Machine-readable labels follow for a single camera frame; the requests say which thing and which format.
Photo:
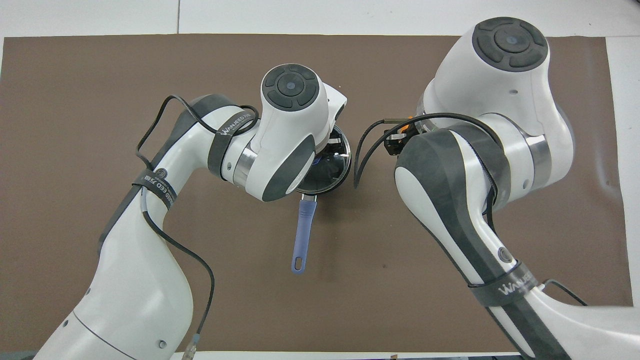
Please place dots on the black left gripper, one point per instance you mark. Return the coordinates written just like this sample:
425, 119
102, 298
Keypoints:
332, 142

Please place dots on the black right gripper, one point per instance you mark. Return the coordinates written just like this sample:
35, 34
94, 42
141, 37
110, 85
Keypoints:
395, 142

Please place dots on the orange toy corn cob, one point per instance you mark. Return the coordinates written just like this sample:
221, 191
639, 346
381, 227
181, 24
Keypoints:
407, 126

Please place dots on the glass lid with blue knob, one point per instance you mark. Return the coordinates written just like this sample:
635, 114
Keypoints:
334, 167

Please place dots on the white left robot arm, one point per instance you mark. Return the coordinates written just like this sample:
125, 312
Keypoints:
140, 280

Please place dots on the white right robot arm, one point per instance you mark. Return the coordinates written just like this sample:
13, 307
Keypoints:
480, 165

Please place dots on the brown table mat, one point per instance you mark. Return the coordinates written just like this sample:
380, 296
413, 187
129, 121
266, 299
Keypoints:
75, 75

